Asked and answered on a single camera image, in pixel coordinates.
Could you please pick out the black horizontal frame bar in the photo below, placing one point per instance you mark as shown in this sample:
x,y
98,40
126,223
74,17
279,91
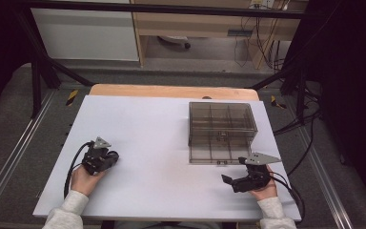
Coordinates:
x,y
171,9

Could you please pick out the person's right hand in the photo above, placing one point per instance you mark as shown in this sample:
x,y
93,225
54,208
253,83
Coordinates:
x,y
267,192

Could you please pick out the smoky transparent drawer cabinet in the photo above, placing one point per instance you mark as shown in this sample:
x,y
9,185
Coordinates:
x,y
222,111

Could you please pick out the white cabinet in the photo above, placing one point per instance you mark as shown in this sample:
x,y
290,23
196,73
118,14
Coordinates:
x,y
85,35

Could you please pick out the yellow black tape marker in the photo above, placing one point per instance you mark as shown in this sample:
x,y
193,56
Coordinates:
x,y
277,102
72,97

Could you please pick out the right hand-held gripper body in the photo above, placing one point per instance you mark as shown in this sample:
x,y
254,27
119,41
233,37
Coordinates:
x,y
255,179

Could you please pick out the aluminium floor rail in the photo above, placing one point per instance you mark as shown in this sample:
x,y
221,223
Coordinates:
x,y
12,152
327,184

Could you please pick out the office chair base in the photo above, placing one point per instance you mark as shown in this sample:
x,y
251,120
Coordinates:
x,y
174,39

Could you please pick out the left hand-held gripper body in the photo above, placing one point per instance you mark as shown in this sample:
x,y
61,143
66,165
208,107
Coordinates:
x,y
96,159

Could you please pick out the light wooden desk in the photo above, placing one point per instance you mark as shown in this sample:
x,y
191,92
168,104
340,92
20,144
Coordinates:
x,y
203,24

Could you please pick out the wooden table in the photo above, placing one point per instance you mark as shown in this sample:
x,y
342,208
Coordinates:
x,y
171,91

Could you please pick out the person's left hand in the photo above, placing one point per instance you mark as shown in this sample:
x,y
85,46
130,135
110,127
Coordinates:
x,y
84,181

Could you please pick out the white power strip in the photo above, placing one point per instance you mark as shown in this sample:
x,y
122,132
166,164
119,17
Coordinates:
x,y
262,3

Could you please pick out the black metal stand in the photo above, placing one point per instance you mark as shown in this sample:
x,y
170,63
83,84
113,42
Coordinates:
x,y
300,95
36,89

